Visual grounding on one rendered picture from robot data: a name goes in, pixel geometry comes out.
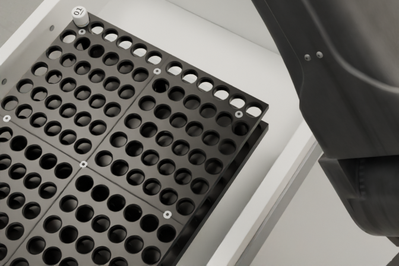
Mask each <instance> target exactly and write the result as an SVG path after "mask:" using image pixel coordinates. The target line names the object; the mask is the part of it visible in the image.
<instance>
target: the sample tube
mask: <svg viewBox="0 0 399 266"><path fill-rule="evenodd" d="M71 15H72V18H73V20H74V23H75V24H76V25H77V26H78V27H85V26H86V25H87V24H88V23H89V17H88V14H87V10H86V9H85V8H84V7H81V6H78V7H75V8H74V9H73V10H72V12H71Z"/></svg>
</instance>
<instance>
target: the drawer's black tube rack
mask: <svg viewBox="0 0 399 266"><path fill-rule="evenodd" d="M85 32H86V31H85V30H84V29H81V30H77V29H76V28H73V27H71V26H69V25H67V26H66V27H65V28H64V30H63V31H62V32H61V33H60V34H59V36H58V37H57V38H56V39H55V40H54V41H53V42H52V43H51V44H50V46H49V47H48V48H47V49H46V50H45V51H44V52H43V53H42V54H41V56H40V57H39V58H38V59H37V61H36V62H35V63H34V64H33V65H32V66H31V67H30V68H29V69H28V71H27V72H26V73H25V74H24V75H23V76H22V77H21V78H20V79H19V81H18V82H17V83H16V84H15V85H14V87H13V88H12V89H11V90H10V91H9V92H8V93H7V94H6V95H5V97H4V98H3V99H2V100H1V101H0V266H176V265H177V263H178V262H179V260H180V259H181V258H182V256H183V254H184V253H185V252H186V250H187V249H188V247H189V246H190V244H191V243H192V241H193V240H194V239H195V237H196V235H197V234H198V232H199V231H200V230H201V228H202V227H203V225H204V224H205V222H206V221H207V219H208V218H209V216H210V215H211V213H212V212H213V211H214V209H215V208H216V206H217V205H218V203H219V202H220V200H221V199H222V197H223V196H224V195H225V193H226V192H227V190H228V189H229V187H230V186H231V184H232V183H233V181H234V180H235V179H236V177H237V175H238V174H239V173H240V171H241V170H242V168H243V167H244V165H245V164H246V162H247V161H248V160H249V158H250V156H251V155H252V153H253V152H254V151H255V149H256V148H257V146H258V145H259V143H260V142H261V140H262V139H263V138H264V136H265V135H266V133H267V132H268V130H269V124H268V123H266V122H264V121H263V120H261V121H260V122H259V124H258V125H257V126H256V123H255V122H252V121H250V120H249V119H247V118H245V117H243V116H242V115H243V113H242V112H241V111H237V112H234V111H232V110H230V109H228V108H226V107H224V106H222V105H220V104H218V103H216V102H214V101H213V100H211V99H209V98H207V97H205V96H203V95H201V94H199V93H197V92H196V91H193V90H191V89H190V88H188V87H186V86H184V85H182V84H180V83H178V82H177V81H175V80H173V79H171V78H169V77H167V76H165V75H163V74H161V70H160V68H161V67H162V66H163V65H164V63H165V62H166V61H167V60H168V58H169V57H170V56H171V54H170V55H169V56H168V57H167V58H166V60H165V61H164V62H163V63H162V65H161V66H160V67H159V68H156V69H155V70H154V69H152V68H150V67H148V66H146V65H144V64H142V63H140V62H138V61H136V60H134V59H132V58H130V57H129V56H127V55H125V54H123V53H121V52H119V51H117V50H116V49H114V48H112V47H110V46H108V45H106V44H104V43H102V42H100V41H98V40H96V39H94V38H93V37H91V36H89V35H87V34H85ZM68 35H74V36H75V40H74V41H72V42H71V43H65V42H63V39H64V38H65V37H66V36H68ZM54 51H60V52H62V53H61V56H60V57H59V58H57V59H50V58H49V55H50V54H51V53H52V52H54ZM40 67H45V68H47V71H46V73H45V74H43V75H41V76H37V75H35V74H34V73H35V71H36V69H38V68H40ZM25 84H32V85H33V87H32V89H31V90H30V91H29V92H27V93H22V92H20V88H21V87H22V86H23V85H25ZM10 101H16V102H18V104H17V106H16V108H14V109H13V110H5V105H6V104H7V103H8V102H10Z"/></svg>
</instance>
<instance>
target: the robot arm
mask: <svg viewBox="0 0 399 266"><path fill-rule="evenodd" d="M251 1H252V3H253V5H254V6H255V8H256V10H257V11H258V14H259V15H260V17H261V18H262V20H263V22H264V24H265V26H266V28H267V29H268V31H269V33H270V35H271V37H272V38H273V41H274V43H275V45H276V46H277V49H278V51H279V52H280V55H281V57H282V59H283V62H284V64H285V66H286V68H287V70H288V72H289V75H290V78H291V80H292V83H293V85H294V88H295V90H296V93H297V96H298V98H299V110H300V112H301V114H302V116H303V118H304V120H305V122H306V123H307V125H308V127H309V129H310V130H311V132H312V133H313V135H314V137H315V139H316V140H317V142H318V144H319V145H320V147H321V149H322V150H323V152H324V153H323V155H322V156H321V157H320V158H319V159H318V163H319V164H320V166H321V168H322V169H323V171H324V173H325V174H326V176H327V178H328V180H329V181H330V183H331V184H332V187H333V188H334V190H335V191H336V193H337V195H338V196H339V198H340V199H341V202H342V203H343V205H344V206H345V208H346V210H347V212H348V213H349V215H350V217H351V218H352V220H353V221H354V222H355V224H356V225H357V226H358V227H359V228H360V229H361V230H363V231H364V232H366V233H367V234H369V235H372V236H386V237H387V238H388V239H389V240H390V241H391V242H392V243H393V244H394V245H395V246H396V247H399V0H251Z"/></svg>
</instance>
